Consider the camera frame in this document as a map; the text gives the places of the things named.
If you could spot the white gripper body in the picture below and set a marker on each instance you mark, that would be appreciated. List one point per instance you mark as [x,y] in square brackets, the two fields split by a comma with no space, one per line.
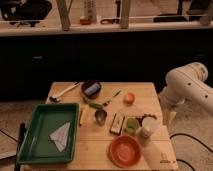
[169,101]

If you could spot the orange-red apple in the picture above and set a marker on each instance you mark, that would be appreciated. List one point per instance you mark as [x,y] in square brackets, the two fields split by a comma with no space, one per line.
[129,98]

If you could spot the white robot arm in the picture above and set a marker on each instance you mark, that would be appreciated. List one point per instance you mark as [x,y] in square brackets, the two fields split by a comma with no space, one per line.
[185,83]

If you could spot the red bowl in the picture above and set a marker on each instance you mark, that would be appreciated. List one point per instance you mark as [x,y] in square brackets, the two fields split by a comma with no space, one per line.
[124,151]

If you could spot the dark bowl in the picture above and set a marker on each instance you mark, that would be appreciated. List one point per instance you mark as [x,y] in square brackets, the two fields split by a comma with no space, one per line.
[87,84]

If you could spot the white cup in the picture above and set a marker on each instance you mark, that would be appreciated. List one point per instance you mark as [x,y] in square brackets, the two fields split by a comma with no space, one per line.
[150,124]

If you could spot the small white bottle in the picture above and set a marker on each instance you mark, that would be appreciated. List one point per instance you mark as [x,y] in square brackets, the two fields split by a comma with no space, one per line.
[144,136]

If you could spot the green cup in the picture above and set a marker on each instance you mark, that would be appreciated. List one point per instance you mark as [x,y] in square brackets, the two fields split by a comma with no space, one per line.
[131,126]

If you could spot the small screwdriver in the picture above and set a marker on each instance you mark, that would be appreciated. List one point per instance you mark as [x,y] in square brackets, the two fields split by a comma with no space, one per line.
[106,103]

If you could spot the metal measuring cup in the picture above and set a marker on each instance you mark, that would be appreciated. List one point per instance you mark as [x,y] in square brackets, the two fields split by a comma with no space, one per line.
[100,117]

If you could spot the blue can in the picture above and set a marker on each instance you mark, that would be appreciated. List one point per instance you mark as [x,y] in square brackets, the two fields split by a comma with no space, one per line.
[92,89]

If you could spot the green pepper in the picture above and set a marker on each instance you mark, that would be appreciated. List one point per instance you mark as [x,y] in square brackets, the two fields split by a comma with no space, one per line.
[92,104]

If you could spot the red object on floor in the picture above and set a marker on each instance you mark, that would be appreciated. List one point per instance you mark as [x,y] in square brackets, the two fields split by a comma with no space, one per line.
[84,21]

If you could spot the white folded cloth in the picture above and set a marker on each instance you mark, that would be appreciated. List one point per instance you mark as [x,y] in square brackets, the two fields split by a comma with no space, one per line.
[60,136]

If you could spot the green plastic tray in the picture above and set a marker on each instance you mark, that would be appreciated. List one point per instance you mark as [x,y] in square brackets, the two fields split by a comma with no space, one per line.
[37,147]

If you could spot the black office chair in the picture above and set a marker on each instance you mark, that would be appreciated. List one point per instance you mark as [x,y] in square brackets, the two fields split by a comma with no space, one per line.
[30,12]

